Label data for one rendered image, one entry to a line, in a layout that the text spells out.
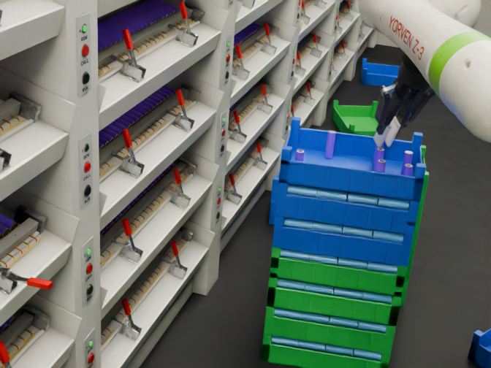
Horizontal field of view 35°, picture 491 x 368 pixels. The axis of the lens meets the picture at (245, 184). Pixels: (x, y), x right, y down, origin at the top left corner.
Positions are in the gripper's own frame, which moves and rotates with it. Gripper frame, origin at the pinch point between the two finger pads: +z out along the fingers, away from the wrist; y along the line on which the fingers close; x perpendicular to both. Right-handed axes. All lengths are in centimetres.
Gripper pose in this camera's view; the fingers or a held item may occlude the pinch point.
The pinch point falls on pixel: (386, 132)
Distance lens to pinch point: 175.6
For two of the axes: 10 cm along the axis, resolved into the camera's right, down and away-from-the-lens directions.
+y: 9.3, -0.9, 3.5
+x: -2.9, -7.7, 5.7
